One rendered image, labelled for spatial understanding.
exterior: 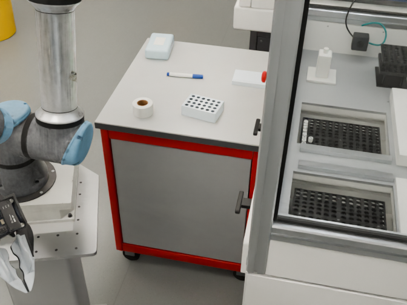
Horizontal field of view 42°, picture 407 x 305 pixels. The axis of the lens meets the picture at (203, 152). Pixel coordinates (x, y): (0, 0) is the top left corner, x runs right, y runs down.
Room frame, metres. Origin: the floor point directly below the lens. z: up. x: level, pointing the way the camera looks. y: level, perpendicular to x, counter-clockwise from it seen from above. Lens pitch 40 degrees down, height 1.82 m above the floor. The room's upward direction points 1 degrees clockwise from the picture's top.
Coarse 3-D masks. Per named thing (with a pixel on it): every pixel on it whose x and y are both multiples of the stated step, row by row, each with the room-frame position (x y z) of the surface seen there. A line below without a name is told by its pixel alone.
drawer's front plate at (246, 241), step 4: (252, 200) 0.91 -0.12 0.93; (252, 204) 0.89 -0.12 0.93; (252, 208) 0.88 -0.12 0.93; (248, 216) 0.85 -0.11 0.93; (248, 220) 0.84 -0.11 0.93; (248, 224) 0.83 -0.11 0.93; (248, 228) 0.82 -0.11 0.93; (248, 232) 0.80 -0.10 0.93; (248, 236) 0.79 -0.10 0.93; (244, 240) 0.78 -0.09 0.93; (248, 240) 0.78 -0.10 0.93; (244, 244) 0.77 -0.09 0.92; (244, 248) 0.77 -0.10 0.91; (244, 252) 0.77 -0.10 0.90; (244, 256) 0.77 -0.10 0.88; (244, 260) 0.77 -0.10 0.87; (244, 264) 0.77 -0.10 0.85; (244, 268) 0.77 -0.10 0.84; (244, 272) 0.77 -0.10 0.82
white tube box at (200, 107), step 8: (192, 96) 1.55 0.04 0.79; (200, 96) 1.55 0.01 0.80; (184, 104) 1.50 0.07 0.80; (192, 104) 1.50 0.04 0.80; (200, 104) 1.50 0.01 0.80; (208, 104) 1.50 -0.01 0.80; (216, 104) 1.50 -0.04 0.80; (184, 112) 1.48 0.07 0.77; (192, 112) 1.47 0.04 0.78; (200, 112) 1.46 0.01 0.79; (208, 112) 1.45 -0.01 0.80; (216, 112) 1.45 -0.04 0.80; (208, 120) 1.45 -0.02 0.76; (216, 120) 1.46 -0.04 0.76
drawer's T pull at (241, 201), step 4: (240, 192) 0.95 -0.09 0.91; (240, 196) 0.94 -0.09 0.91; (240, 200) 0.92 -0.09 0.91; (244, 200) 0.92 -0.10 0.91; (248, 200) 0.92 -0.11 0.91; (236, 204) 0.91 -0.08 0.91; (240, 204) 0.91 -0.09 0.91; (244, 204) 0.91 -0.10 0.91; (248, 204) 0.91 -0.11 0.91; (236, 208) 0.89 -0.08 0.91; (240, 208) 0.90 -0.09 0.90; (248, 208) 0.90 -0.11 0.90; (236, 212) 0.89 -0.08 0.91
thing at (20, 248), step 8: (16, 240) 0.58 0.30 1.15; (24, 240) 0.58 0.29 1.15; (16, 248) 0.57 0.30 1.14; (24, 248) 0.56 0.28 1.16; (16, 256) 0.56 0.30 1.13; (24, 256) 0.55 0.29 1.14; (24, 264) 0.55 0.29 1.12; (32, 264) 0.53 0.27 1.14; (24, 272) 0.54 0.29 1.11; (32, 272) 0.54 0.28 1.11; (24, 280) 0.53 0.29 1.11; (32, 280) 0.53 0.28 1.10
